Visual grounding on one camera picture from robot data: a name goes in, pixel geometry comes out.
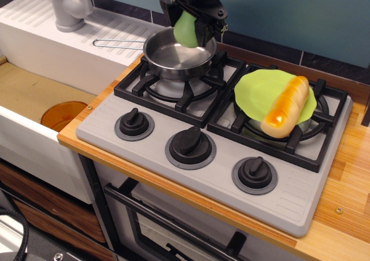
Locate grey toy faucet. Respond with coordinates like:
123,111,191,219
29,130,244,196
51,0,94,32

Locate right black stove knob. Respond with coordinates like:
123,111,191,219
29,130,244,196
232,156,278,196

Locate middle black stove knob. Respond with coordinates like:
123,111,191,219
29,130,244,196
165,126,217,170

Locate black cable lower left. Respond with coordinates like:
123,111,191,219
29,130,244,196
0,208,29,261

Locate grey toy stove top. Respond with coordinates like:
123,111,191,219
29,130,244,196
75,50,354,238

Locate left black burner grate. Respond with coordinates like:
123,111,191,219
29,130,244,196
114,50,247,128

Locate black burner grate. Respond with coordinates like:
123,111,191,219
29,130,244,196
207,64,350,172
114,50,247,128

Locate toy bread loaf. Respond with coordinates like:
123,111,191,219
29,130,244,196
260,76,309,138

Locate white toy sink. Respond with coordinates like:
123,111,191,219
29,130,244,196
1,0,158,204

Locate black stove knob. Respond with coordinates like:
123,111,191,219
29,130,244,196
165,126,217,170
114,108,155,142
232,156,278,196

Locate stainless steel pan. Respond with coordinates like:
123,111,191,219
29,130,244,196
92,27,217,82

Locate oven door with handle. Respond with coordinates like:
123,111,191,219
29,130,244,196
103,178,293,260

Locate wooden drawer front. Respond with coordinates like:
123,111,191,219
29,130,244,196
1,160,114,260

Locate green toy pear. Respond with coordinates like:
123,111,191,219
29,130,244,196
173,10,198,48

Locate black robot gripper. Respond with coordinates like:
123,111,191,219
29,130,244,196
159,0,228,47

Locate lime green plate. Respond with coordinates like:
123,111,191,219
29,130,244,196
234,69,317,124

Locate left black stove knob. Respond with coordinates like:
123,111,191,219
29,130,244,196
114,108,155,142

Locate right black burner grate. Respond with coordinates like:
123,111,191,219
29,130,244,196
207,64,350,172

